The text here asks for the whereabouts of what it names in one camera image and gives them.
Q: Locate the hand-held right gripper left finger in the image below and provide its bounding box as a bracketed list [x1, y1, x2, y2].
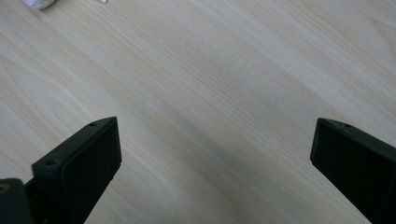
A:
[31, 116, 122, 224]

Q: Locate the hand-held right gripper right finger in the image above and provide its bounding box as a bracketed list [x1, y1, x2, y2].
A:
[309, 117, 396, 224]

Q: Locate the white cloth with arrow print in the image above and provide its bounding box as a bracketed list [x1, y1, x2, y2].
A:
[21, 0, 110, 10]

